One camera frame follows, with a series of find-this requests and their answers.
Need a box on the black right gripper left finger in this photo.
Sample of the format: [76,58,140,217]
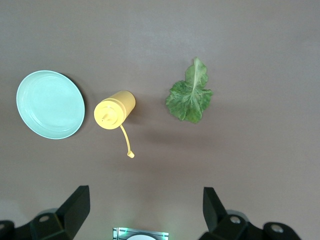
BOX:
[0,185,91,240]

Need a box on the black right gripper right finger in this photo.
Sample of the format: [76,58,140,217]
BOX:
[199,186,301,240]

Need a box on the yellow squeeze bottle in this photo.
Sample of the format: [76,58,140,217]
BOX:
[93,90,137,160]

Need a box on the green lettuce leaf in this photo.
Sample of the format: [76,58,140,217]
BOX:
[165,56,214,125]

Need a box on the mint green plate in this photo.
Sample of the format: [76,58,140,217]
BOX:
[16,70,86,140]

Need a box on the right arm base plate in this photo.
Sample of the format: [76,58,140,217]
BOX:
[112,226,170,240]

